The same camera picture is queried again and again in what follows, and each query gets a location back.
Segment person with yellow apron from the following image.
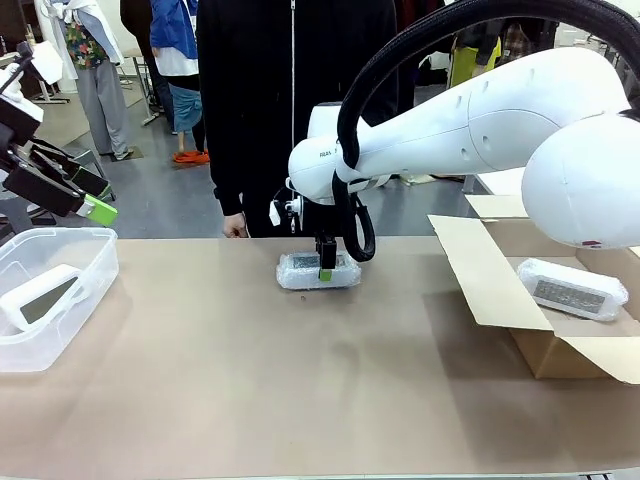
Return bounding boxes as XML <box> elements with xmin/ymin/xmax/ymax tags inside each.
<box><xmin>447</xmin><ymin>19</ymin><xmax>503</xmax><ymax>89</ymax></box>

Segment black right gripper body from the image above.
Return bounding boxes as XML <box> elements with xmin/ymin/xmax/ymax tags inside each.
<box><xmin>301</xmin><ymin>199</ymin><xmax>347</xmax><ymax>245</ymax></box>

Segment white table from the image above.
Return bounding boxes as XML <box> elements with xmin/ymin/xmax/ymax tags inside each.
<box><xmin>474</xmin><ymin>166</ymin><xmax>527</xmax><ymax>197</ymax></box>

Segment brown cardboard box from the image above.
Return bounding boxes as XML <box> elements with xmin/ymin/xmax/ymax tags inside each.
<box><xmin>427</xmin><ymin>194</ymin><xmax>640</xmax><ymax>385</ymax></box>

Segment black braided cable sleeve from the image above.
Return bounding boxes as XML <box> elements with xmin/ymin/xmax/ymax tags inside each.
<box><xmin>331</xmin><ymin>0</ymin><xmax>640</xmax><ymax>264</ymax></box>

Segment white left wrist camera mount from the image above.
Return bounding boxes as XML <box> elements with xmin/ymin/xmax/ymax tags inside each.
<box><xmin>0</xmin><ymin>41</ymin><xmax>66</xmax><ymax>120</ymax></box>

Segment clear plastic bin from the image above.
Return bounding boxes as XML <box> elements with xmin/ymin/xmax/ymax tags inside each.
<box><xmin>0</xmin><ymin>226</ymin><xmax>120</xmax><ymax>375</ymax></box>

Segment black-sleeved right forearm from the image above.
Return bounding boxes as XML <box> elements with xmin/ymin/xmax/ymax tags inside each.
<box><xmin>209</xmin><ymin>129</ymin><xmax>247</xmax><ymax>219</ymax></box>

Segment person in blue jacket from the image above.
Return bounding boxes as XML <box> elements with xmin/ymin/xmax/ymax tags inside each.
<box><xmin>148</xmin><ymin>0</ymin><xmax>211</xmax><ymax>156</ymax></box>

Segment person's right hand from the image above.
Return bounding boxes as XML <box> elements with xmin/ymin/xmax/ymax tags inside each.
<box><xmin>221</xmin><ymin>211</ymin><xmax>250</xmax><ymax>239</ymax></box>

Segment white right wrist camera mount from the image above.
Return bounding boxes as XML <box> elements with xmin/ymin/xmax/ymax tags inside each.
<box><xmin>268</xmin><ymin>186</ymin><xmax>307</xmax><ymax>235</ymax></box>

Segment bubble-wrapped clock with dark face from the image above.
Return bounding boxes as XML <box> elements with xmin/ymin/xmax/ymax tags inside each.
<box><xmin>275</xmin><ymin>251</ymin><xmax>363</xmax><ymax>291</ymax></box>

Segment person in black zip jacket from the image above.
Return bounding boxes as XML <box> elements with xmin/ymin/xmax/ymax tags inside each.
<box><xmin>195</xmin><ymin>0</ymin><xmax>416</xmax><ymax>239</ymax></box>

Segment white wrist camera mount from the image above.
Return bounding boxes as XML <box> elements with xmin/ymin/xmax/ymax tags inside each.
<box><xmin>0</xmin><ymin>41</ymin><xmax>66</xmax><ymax>120</ymax></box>
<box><xmin>268</xmin><ymin>186</ymin><xmax>307</xmax><ymax>235</ymax></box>

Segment orange shoes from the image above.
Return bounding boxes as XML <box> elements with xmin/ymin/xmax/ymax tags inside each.
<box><xmin>172</xmin><ymin>148</ymin><xmax>212</xmax><ymax>166</ymax></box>

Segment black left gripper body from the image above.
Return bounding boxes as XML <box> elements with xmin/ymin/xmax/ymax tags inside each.
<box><xmin>0</xmin><ymin>95</ymin><xmax>45</xmax><ymax>169</ymax></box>

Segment bubble-wrapped clock with grey face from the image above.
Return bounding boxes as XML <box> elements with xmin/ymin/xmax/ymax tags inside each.
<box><xmin>515</xmin><ymin>256</ymin><xmax>629</xmax><ymax>324</ymax></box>

